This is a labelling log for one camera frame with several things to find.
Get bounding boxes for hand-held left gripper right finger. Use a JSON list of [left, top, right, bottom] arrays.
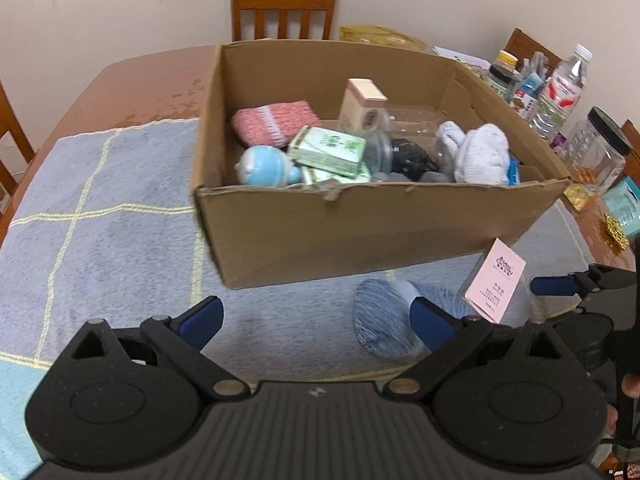
[[381, 297, 576, 402]]

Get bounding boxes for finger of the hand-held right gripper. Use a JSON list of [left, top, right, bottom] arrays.
[[531, 264, 640, 313]]

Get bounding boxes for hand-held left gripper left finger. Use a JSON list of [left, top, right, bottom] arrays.
[[52, 296, 250, 401]]

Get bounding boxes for blue knit sock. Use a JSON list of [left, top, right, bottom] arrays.
[[352, 279, 468, 359]]

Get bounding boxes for small pink-beige carton box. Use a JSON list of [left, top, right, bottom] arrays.
[[462, 238, 527, 324]]

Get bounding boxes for brown cardboard box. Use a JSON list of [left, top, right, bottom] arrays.
[[191, 41, 572, 290]]

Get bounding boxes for grey toy figure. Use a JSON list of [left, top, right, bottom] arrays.
[[372, 171, 451, 184]]

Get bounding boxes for blue white toy figurine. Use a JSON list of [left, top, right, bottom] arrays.
[[235, 145, 303, 187]]

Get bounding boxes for clear jar with black contents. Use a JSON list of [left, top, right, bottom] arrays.
[[361, 131, 441, 181]]

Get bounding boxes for white green patterned box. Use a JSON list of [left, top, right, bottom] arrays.
[[300, 165, 372, 185], [287, 126, 368, 177]]

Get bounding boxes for pink knit sock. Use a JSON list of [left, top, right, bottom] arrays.
[[231, 101, 322, 148]]

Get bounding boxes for beige small carton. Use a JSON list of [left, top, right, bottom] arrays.
[[337, 78, 389, 133]]

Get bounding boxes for gold snowflake ornament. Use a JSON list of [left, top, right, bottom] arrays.
[[600, 213, 630, 251]]

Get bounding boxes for gold foil packet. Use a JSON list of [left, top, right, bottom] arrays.
[[562, 182, 593, 211]]

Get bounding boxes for teal packet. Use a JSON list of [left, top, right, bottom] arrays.
[[602, 177, 640, 238]]

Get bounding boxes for blue checked towel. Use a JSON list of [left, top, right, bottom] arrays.
[[0, 117, 596, 466]]

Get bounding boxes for large jar with black lid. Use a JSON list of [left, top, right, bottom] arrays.
[[552, 106, 632, 196]]

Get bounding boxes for clear water bottle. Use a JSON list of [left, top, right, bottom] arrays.
[[529, 44, 593, 141]]

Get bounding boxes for white papers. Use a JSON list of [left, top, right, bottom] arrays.
[[432, 46, 493, 73]]

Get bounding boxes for yellow tissue pack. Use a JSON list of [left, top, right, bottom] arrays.
[[339, 25, 431, 53]]

